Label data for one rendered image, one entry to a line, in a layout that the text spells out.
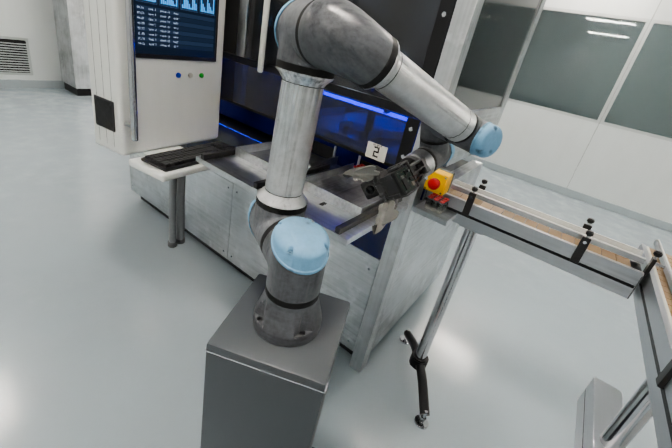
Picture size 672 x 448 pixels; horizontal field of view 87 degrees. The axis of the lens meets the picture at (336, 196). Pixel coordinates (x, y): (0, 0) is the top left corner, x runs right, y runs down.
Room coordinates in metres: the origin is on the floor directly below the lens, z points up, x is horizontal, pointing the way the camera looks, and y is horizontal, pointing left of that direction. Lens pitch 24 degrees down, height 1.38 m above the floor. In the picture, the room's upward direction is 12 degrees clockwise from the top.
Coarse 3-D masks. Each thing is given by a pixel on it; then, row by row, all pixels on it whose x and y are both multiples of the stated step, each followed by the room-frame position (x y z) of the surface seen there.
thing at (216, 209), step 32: (160, 192) 2.05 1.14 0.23; (192, 192) 1.87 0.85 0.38; (224, 192) 1.72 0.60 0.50; (192, 224) 1.86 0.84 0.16; (224, 224) 1.71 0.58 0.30; (416, 224) 1.28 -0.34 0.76; (448, 224) 1.77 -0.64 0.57; (224, 256) 1.70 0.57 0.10; (256, 256) 1.56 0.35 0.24; (352, 256) 1.28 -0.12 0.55; (416, 256) 1.42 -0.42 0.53; (352, 288) 1.26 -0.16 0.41; (416, 288) 1.60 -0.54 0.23; (352, 320) 1.23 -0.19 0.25; (384, 320) 1.28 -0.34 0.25
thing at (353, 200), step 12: (336, 168) 1.31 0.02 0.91; (348, 168) 1.38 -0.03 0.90; (312, 180) 1.18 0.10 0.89; (324, 180) 1.24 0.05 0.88; (336, 180) 1.26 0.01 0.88; (348, 180) 1.29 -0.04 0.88; (360, 180) 1.32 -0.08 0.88; (312, 192) 1.10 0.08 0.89; (324, 192) 1.07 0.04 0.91; (336, 192) 1.15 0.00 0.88; (348, 192) 1.17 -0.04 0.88; (360, 192) 1.20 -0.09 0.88; (336, 204) 1.04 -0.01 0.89; (348, 204) 1.02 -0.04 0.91; (360, 204) 1.09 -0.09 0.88; (372, 204) 1.05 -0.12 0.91
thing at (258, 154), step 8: (256, 144) 1.39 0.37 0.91; (264, 144) 1.43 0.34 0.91; (240, 152) 1.29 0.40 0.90; (248, 152) 1.27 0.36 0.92; (256, 152) 1.38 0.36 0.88; (264, 152) 1.40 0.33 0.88; (248, 160) 1.26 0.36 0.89; (256, 160) 1.24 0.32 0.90; (264, 160) 1.22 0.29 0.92; (312, 160) 1.43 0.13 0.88; (320, 160) 1.36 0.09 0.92; (328, 160) 1.40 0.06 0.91; (336, 160) 1.45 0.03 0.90; (264, 168) 1.22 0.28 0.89
